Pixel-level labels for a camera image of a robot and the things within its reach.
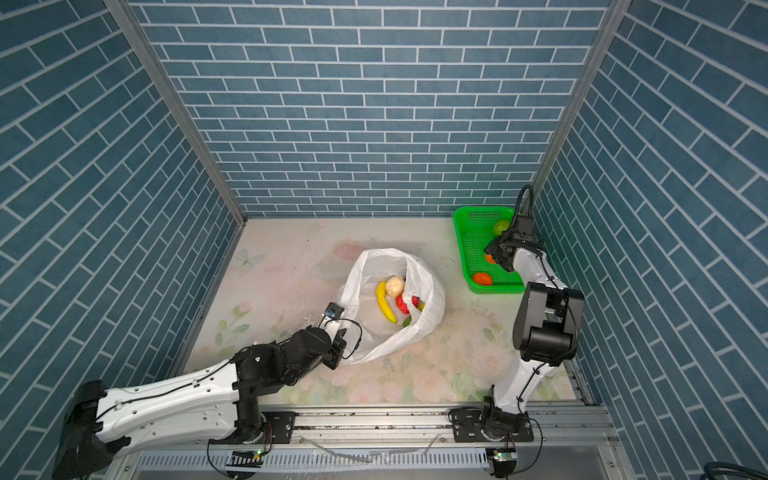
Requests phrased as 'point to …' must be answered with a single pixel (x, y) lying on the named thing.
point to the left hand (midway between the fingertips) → (348, 334)
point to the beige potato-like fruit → (394, 285)
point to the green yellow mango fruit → (407, 321)
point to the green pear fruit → (500, 226)
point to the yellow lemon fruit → (381, 296)
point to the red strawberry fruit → (403, 306)
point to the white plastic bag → (369, 331)
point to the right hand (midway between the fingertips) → (493, 246)
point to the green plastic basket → (474, 229)
